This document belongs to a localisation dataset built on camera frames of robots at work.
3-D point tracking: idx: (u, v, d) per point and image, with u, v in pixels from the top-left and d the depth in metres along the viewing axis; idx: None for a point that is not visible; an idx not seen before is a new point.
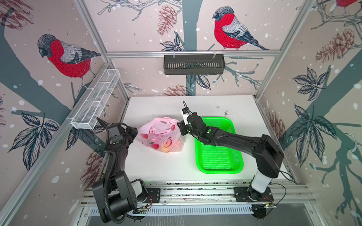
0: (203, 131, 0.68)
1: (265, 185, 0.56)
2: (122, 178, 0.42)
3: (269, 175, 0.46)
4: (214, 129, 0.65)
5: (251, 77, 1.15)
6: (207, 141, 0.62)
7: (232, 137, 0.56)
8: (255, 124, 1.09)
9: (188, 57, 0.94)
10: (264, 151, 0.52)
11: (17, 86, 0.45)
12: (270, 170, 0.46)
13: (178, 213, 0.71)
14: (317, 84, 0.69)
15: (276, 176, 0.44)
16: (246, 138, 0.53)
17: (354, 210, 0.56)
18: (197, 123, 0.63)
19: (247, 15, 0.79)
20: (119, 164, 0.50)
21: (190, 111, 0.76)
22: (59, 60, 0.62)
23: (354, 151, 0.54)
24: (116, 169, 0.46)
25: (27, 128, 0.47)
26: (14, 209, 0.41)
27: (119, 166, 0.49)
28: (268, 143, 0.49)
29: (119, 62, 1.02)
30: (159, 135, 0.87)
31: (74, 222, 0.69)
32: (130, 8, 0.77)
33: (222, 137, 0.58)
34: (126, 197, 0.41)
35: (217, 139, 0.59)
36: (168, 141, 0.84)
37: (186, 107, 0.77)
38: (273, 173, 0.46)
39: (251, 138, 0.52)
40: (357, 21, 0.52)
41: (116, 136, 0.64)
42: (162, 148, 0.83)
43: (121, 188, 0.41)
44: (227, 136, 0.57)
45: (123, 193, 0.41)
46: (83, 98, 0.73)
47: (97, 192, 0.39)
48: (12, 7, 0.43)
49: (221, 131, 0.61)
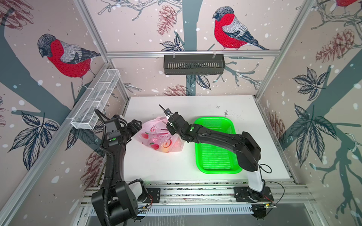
0: (186, 129, 0.68)
1: (257, 183, 0.58)
2: (123, 189, 0.40)
3: (249, 168, 0.49)
4: (196, 125, 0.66)
5: (251, 77, 1.15)
6: (189, 139, 0.63)
7: (215, 134, 0.58)
8: (255, 124, 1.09)
9: (188, 57, 0.94)
10: (244, 147, 0.55)
11: (17, 86, 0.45)
12: (249, 164, 0.50)
13: (178, 213, 0.71)
14: (317, 84, 0.69)
15: (254, 170, 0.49)
16: (228, 135, 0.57)
17: (354, 210, 0.56)
18: (178, 123, 0.64)
19: (247, 15, 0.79)
20: (118, 171, 0.47)
21: (170, 112, 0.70)
22: (59, 60, 0.62)
23: (354, 151, 0.54)
24: (115, 178, 0.43)
25: (27, 128, 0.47)
26: (14, 209, 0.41)
27: (117, 174, 0.45)
28: (247, 139, 0.52)
29: (119, 62, 1.02)
30: (159, 136, 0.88)
31: (73, 222, 0.69)
32: (130, 8, 0.77)
33: (204, 134, 0.60)
34: (127, 207, 0.40)
35: (200, 137, 0.60)
36: (168, 142, 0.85)
37: (167, 108, 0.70)
38: (252, 167, 0.50)
39: (233, 135, 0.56)
40: (357, 21, 0.52)
41: (113, 132, 0.60)
42: (162, 149, 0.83)
43: (122, 198, 0.39)
44: (210, 134, 0.59)
45: (124, 203, 0.39)
46: (83, 98, 0.73)
47: (96, 203, 0.37)
48: (11, 7, 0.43)
49: (204, 129, 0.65)
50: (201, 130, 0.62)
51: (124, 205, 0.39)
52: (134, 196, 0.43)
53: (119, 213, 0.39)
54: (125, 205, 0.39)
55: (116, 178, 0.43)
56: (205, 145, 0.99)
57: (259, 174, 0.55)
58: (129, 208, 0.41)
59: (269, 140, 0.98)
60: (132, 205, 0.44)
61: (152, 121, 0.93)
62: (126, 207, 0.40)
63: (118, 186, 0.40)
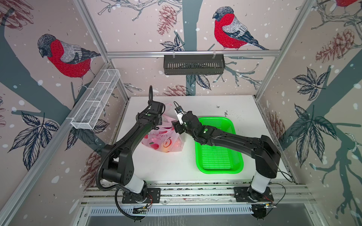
0: (199, 131, 0.66)
1: (265, 185, 0.56)
2: (125, 155, 0.43)
3: (267, 175, 0.46)
4: (210, 128, 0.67)
5: (251, 77, 1.15)
6: (203, 141, 0.60)
7: (231, 137, 0.55)
8: (255, 125, 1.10)
9: (188, 57, 0.94)
10: (264, 152, 0.51)
11: (17, 86, 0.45)
12: (269, 171, 0.46)
13: (178, 213, 0.71)
14: (317, 84, 0.69)
15: (274, 177, 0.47)
16: (245, 139, 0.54)
17: (354, 210, 0.56)
18: (192, 123, 0.60)
19: (247, 15, 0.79)
20: (132, 140, 0.50)
21: (182, 109, 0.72)
22: (59, 60, 0.62)
23: (354, 151, 0.54)
24: (127, 143, 0.48)
25: (27, 128, 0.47)
26: (14, 209, 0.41)
27: (130, 141, 0.49)
28: (266, 143, 0.48)
29: (119, 62, 1.02)
30: (159, 135, 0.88)
31: (74, 222, 0.69)
32: (130, 8, 0.77)
33: (220, 137, 0.56)
34: (121, 173, 0.43)
35: (215, 139, 0.57)
36: (168, 142, 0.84)
37: (179, 106, 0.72)
38: (273, 174, 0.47)
39: (250, 140, 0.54)
40: (357, 21, 0.52)
41: (153, 111, 0.68)
42: (161, 148, 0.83)
43: (120, 163, 0.42)
44: (226, 136, 0.56)
45: (120, 167, 0.43)
46: (83, 98, 0.73)
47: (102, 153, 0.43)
48: (11, 7, 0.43)
49: (219, 132, 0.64)
50: (215, 133, 0.59)
51: (119, 169, 0.43)
52: (130, 169, 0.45)
53: (111, 174, 0.44)
54: (120, 169, 0.43)
55: (127, 143, 0.48)
56: (205, 145, 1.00)
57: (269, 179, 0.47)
58: (122, 174, 0.43)
59: None
60: (125, 173, 0.45)
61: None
62: (120, 172, 0.43)
63: (123, 151, 0.44)
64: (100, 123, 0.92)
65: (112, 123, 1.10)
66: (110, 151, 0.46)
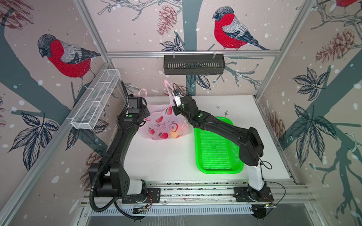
0: (194, 115, 0.69)
1: (257, 180, 0.59)
2: (116, 170, 0.40)
3: (249, 162, 0.51)
4: (205, 114, 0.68)
5: (251, 77, 1.15)
6: (196, 124, 0.64)
7: (222, 125, 0.59)
8: (255, 124, 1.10)
9: (188, 57, 0.94)
10: (248, 141, 0.57)
11: (17, 86, 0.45)
12: (250, 158, 0.51)
13: (178, 213, 0.71)
14: (317, 84, 0.69)
15: (254, 165, 0.52)
16: (235, 128, 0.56)
17: (354, 210, 0.56)
18: (190, 106, 0.63)
19: (247, 15, 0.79)
20: (119, 150, 0.46)
21: (180, 93, 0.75)
22: (59, 60, 0.62)
23: (354, 151, 0.54)
24: (114, 157, 0.44)
25: (27, 128, 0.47)
26: (14, 209, 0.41)
27: (118, 153, 0.45)
28: (253, 135, 0.52)
29: (119, 62, 1.02)
30: (160, 125, 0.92)
31: (74, 222, 0.69)
32: (130, 8, 0.77)
33: (212, 123, 0.61)
34: (117, 188, 0.41)
35: (207, 124, 0.61)
36: (175, 126, 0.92)
37: (176, 89, 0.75)
38: (251, 162, 0.51)
39: (239, 129, 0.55)
40: (357, 21, 0.52)
41: (133, 108, 0.61)
42: (173, 135, 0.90)
43: (113, 178, 0.39)
44: (218, 123, 0.60)
45: (114, 182, 0.40)
46: (83, 98, 0.73)
47: (92, 173, 0.39)
48: (12, 7, 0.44)
49: (211, 118, 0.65)
50: (209, 118, 0.64)
51: (113, 185, 0.40)
52: (126, 180, 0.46)
53: (108, 189, 0.40)
54: (115, 185, 0.40)
55: (115, 157, 0.44)
56: (205, 145, 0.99)
57: (259, 171, 0.58)
58: (118, 188, 0.41)
59: (269, 140, 0.98)
60: (121, 186, 0.43)
61: (159, 107, 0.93)
62: (116, 187, 0.40)
63: (113, 166, 0.41)
64: (100, 124, 0.92)
65: (112, 122, 1.10)
66: (99, 171, 0.43)
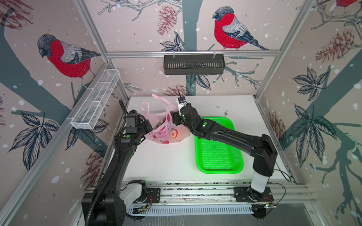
0: (198, 125, 0.64)
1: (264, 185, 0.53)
2: (111, 200, 0.38)
3: (263, 173, 0.47)
4: (209, 122, 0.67)
5: (251, 77, 1.15)
6: (201, 134, 0.59)
7: (231, 133, 0.54)
8: (255, 124, 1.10)
9: (188, 57, 0.94)
10: (264, 151, 0.51)
11: (17, 86, 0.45)
12: (266, 169, 0.46)
13: (178, 213, 0.71)
14: (317, 84, 0.69)
15: (270, 175, 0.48)
16: (247, 137, 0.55)
17: (354, 210, 0.56)
18: (191, 116, 0.58)
19: (247, 15, 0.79)
20: (116, 177, 0.44)
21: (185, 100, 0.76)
22: (59, 60, 0.62)
23: (354, 151, 0.54)
24: (110, 185, 0.41)
25: (27, 128, 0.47)
26: (14, 209, 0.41)
27: (114, 181, 0.43)
28: (266, 141, 0.48)
29: (119, 62, 1.02)
30: (162, 133, 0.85)
31: (74, 221, 0.69)
32: (130, 8, 0.77)
33: (219, 133, 0.55)
34: (111, 220, 0.38)
35: (213, 134, 0.55)
36: (175, 132, 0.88)
37: (182, 96, 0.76)
38: (268, 173, 0.47)
39: (252, 138, 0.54)
40: (357, 21, 0.52)
41: (130, 127, 0.59)
42: (175, 140, 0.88)
43: (108, 209, 0.37)
44: (226, 133, 0.54)
45: (109, 214, 0.37)
46: (83, 98, 0.73)
47: (85, 205, 0.37)
48: (11, 7, 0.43)
49: (218, 126, 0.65)
50: (215, 127, 0.58)
51: (108, 216, 0.37)
52: (123, 209, 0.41)
53: (102, 221, 0.37)
54: (110, 217, 0.37)
55: (111, 184, 0.41)
56: (205, 145, 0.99)
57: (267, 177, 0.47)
58: (113, 220, 0.38)
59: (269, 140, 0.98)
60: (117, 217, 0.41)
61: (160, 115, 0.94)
62: (111, 219, 0.37)
63: (108, 196, 0.39)
64: (100, 123, 0.92)
65: (112, 122, 1.10)
66: (94, 203, 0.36)
